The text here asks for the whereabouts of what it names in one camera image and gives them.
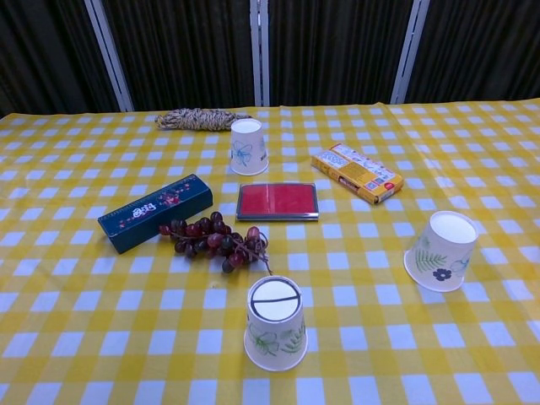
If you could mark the white cup blue flower print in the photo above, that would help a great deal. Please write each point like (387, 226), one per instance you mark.
(249, 147)

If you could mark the red ink pad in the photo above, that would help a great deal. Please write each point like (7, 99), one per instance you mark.
(276, 200)

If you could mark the red grape bunch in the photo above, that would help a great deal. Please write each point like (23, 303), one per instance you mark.
(219, 242)

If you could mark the yellow printed carton box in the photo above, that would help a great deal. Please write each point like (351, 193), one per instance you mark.
(358, 171)

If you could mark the dark blue floral box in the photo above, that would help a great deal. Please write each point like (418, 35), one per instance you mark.
(156, 211)

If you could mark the white cup black circle mark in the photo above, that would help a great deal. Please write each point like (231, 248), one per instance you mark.
(274, 333)

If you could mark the white cup fern flower print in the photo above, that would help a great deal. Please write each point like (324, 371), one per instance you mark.
(443, 249)

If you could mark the yellow white checked tablecloth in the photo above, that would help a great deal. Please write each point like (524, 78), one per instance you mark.
(105, 316)

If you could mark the white screen frame post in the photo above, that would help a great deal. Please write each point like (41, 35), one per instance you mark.
(260, 50)
(110, 55)
(407, 55)

